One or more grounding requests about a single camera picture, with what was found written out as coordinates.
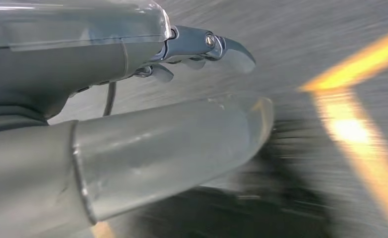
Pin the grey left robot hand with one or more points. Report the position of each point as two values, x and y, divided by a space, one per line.
65 49

